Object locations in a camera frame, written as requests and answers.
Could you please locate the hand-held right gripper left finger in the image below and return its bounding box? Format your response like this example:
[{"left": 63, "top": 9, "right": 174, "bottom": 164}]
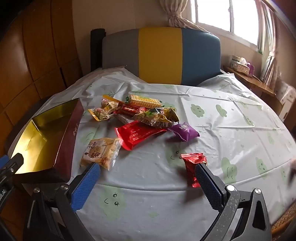
[{"left": 23, "top": 162, "right": 101, "bottom": 241}]

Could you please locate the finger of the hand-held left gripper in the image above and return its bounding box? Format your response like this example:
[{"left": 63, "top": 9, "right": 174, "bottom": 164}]
[{"left": 0, "top": 153, "right": 24, "bottom": 178}]

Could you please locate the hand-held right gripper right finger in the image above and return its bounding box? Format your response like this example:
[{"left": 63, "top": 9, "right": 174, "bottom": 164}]
[{"left": 195, "top": 163, "right": 273, "bottom": 241}]

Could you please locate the small red foil packet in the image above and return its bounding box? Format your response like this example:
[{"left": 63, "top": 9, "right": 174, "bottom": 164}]
[{"left": 181, "top": 153, "right": 208, "bottom": 188}]

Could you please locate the beige snack packet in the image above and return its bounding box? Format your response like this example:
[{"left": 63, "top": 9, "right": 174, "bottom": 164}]
[{"left": 80, "top": 137, "right": 122, "bottom": 171}]

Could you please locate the dark red gold-lined box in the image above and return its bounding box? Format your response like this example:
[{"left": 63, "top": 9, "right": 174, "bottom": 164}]
[{"left": 3, "top": 97, "right": 85, "bottom": 183}]

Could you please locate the purple snack packet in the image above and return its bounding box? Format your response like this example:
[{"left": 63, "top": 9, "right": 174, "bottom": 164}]
[{"left": 168, "top": 122, "right": 200, "bottom": 142}]

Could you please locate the large red white snack packet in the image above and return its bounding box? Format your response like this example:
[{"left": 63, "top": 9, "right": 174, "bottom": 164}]
[{"left": 115, "top": 120, "right": 168, "bottom": 151}]

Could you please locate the orange nut packet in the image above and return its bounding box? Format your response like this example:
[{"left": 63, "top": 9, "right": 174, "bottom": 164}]
[{"left": 88, "top": 107, "right": 116, "bottom": 121}]

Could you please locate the yellow green crinkled snack packet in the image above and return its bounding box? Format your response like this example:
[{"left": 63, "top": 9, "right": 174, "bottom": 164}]
[{"left": 133, "top": 107, "right": 180, "bottom": 128}]

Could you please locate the red snack bar packet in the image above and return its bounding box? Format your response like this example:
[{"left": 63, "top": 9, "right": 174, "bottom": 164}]
[{"left": 113, "top": 103, "right": 147, "bottom": 116}]

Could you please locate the yellow biscuit packet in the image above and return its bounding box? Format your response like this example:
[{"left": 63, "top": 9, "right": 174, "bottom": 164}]
[{"left": 125, "top": 94, "right": 162, "bottom": 109}]

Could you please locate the white green printed plastic tablecloth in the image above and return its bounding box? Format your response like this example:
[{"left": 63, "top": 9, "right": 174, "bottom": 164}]
[{"left": 39, "top": 67, "right": 296, "bottom": 241}]

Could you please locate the woven rattan mat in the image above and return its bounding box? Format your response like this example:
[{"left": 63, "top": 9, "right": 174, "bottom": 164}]
[{"left": 270, "top": 206, "right": 296, "bottom": 234}]

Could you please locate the wooden wardrobe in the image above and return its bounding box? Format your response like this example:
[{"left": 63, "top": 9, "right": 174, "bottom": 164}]
[{"left": 0, "top": 0, "right": 84, "bottom": 158}]

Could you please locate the wooden side table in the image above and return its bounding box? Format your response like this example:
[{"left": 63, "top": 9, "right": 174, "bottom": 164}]
[{"left": 223, "top": 66, "right": 284, "bottom": 116}]

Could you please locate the white bag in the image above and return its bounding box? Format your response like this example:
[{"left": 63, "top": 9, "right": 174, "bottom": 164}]
[{"left": 276, "top": 79, "right": 296, "bottom": 121}]

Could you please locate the tissue box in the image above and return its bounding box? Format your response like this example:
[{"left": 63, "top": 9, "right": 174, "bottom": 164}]
[{"left": 230, "top": 55, "right": 251, "bottom": 75}]

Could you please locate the purple box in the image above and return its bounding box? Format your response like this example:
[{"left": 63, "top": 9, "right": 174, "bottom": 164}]
[{"left": 246, "top": 61, "right": 255, "bottom": 77}]

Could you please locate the grey yellow blue headboard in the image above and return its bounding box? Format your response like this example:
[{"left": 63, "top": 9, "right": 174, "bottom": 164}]
[{"left": 102, "top": 27, "right": 222, "bottom": 87}]

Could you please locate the beige curtain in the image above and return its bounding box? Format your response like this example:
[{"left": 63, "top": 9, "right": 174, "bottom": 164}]
[
  {"left": 260, "top": 0, "right": 296, "bottom": 86},
  {"left": 159, "top": 0, "right": 208, "bottom": 32}
]

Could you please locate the window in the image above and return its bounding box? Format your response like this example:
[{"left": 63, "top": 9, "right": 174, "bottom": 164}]
[{"left": 190, "top": 0, "right": 260, "bottom": 48}]

